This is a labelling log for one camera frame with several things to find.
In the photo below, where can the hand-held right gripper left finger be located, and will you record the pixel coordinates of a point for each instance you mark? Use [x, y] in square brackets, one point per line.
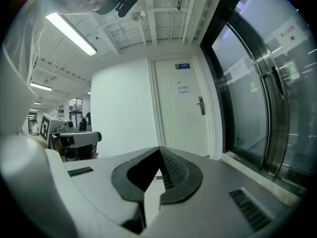
[99, 182]

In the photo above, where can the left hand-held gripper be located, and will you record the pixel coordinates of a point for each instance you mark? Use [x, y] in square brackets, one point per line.
[45, 128]

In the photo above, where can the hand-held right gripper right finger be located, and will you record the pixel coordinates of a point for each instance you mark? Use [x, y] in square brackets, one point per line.
[213, 207]

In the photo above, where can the white door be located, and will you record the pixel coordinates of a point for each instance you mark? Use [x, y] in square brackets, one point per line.
[180, 113]

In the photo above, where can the blue door sign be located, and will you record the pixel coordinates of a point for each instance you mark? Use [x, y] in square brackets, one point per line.
[182, 66]

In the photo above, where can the steel framed glass door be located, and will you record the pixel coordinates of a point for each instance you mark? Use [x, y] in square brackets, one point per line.
[294, 95]

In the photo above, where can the long ceiling light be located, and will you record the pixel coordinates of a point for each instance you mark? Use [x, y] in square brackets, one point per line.
[71, 35]
[40, 86]

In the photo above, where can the person's white shirt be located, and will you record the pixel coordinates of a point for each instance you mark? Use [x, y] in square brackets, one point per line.
[19, 58]

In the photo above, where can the black framed glass panel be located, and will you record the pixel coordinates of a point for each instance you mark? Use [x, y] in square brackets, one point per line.
[237, 93]

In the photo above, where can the small green sticker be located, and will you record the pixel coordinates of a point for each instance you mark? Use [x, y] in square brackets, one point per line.
[253, 87]

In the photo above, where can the round white ceiling detector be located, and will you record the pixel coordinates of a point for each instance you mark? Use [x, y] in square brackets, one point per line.
[138, 15]

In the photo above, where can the green rectangular sticker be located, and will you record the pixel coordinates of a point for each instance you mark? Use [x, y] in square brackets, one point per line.
[292, 70]

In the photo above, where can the large white paper notice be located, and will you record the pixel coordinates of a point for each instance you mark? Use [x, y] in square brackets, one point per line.
[289, 33]

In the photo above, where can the black head camera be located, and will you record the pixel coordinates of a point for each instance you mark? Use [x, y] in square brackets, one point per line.
[123, 4]

